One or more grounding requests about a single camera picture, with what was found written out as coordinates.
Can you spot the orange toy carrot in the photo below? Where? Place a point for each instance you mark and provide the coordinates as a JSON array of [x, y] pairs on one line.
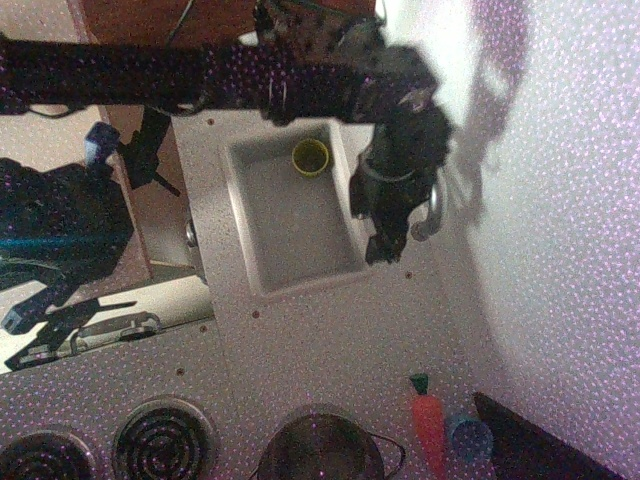
[[428, 420]]

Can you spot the grey toy sink basin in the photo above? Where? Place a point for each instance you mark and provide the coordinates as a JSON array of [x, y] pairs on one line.
[[296, 233]]

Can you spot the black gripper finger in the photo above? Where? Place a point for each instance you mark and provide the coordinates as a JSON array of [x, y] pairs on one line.
[[386, 247]]

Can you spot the yellow-green plastic cup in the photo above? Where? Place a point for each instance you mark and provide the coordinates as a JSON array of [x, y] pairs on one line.
[[310, 158]]

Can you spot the black spiral burner left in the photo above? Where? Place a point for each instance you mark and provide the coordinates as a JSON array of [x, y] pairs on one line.
[[47, 454]]

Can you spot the black spiral stove burner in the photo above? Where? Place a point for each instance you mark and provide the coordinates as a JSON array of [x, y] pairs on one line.
[[166, 437]]

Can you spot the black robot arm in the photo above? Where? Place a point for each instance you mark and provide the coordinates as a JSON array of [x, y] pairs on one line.
[[310, 61]]

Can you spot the black camera tripod clamp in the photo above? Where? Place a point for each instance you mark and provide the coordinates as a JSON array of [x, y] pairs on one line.
[[140, 154]]

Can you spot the blue plastic cup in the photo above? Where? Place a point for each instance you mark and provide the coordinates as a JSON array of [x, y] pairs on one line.
[[469, 438]]

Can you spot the dark metal pot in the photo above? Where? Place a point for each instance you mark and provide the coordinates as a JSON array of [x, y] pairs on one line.
[[329, 446]]

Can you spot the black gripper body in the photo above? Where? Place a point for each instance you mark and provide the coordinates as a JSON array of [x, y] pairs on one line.
[[384, 203]]

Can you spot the blue-tipped black clamp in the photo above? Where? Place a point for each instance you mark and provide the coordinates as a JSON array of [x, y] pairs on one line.
[[59, 323]]

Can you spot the silver oven door handle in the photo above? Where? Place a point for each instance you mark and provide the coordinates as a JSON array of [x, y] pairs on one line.
[[126, 328]]

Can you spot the black bag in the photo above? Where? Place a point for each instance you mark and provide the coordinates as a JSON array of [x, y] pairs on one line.
[[68, 223]]

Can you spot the silver faucet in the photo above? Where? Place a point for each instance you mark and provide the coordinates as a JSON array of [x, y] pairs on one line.
[[427, 219]]

